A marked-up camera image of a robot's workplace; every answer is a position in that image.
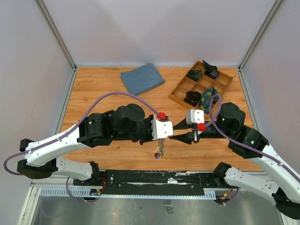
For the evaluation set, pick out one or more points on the folded blue cloth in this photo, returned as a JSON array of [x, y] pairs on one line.
[[141, 79]]

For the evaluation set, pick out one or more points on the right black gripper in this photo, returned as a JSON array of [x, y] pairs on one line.
[[188, 137]]

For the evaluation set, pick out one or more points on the black orange rolled tie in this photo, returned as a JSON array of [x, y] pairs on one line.
[[193, 98]]

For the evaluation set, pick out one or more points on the dark navy rolled tie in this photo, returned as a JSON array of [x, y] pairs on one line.
[[210, 70]]

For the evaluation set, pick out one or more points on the blue yellow floral tie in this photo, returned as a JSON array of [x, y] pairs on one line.
[[205, 99]]

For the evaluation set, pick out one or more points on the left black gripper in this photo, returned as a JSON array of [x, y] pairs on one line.
[[148, 120]]

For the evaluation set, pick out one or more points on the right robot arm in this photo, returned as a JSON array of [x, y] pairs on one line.
[[283, 187]]

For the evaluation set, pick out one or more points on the metal key organizer red handle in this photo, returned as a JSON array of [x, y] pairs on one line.
[[161, 148]]

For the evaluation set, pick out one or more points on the dark green rolled tie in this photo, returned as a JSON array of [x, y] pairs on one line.
[[194, 74]]

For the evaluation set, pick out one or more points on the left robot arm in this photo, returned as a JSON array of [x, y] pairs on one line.
[[45, 158]]

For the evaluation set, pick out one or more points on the wooden compartment tray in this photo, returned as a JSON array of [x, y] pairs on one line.
[[179, 92]]

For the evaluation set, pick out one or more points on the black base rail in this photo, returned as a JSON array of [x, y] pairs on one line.
[[154, 183]]

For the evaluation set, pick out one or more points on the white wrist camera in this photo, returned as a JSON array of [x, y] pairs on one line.
[[161, 129], [194, 116]]

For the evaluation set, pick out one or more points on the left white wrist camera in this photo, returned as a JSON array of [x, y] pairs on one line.
[[161, 129]]

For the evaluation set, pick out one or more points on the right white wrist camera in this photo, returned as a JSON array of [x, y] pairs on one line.
[[194, 116]]

